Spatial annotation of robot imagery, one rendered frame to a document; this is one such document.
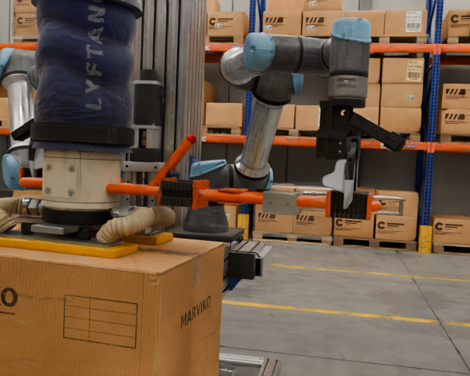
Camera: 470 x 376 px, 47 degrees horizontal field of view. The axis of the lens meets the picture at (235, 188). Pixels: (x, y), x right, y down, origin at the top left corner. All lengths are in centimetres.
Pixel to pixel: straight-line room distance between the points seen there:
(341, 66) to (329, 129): 12
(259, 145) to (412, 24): 705
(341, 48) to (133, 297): 60
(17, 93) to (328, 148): 126
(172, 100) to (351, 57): 101
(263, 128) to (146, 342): 82
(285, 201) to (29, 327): 55
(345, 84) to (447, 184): 877
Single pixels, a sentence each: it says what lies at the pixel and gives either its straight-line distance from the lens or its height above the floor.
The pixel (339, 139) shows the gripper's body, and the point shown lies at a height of 133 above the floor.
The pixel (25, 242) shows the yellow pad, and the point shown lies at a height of 109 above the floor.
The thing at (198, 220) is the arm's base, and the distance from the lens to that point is 173.
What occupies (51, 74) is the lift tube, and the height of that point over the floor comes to 144.
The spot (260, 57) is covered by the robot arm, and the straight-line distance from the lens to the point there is 112.
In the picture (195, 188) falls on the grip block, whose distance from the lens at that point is 112.
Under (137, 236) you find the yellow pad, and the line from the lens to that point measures 128.
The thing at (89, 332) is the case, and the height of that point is 95.
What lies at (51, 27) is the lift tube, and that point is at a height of 154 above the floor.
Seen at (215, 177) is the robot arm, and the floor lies 121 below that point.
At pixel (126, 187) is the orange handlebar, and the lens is 119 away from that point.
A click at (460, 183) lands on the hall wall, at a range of 983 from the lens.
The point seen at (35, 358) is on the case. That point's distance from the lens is 115.
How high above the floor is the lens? 129
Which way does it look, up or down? 3 degrees down
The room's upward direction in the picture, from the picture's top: 2 degrees clockwise
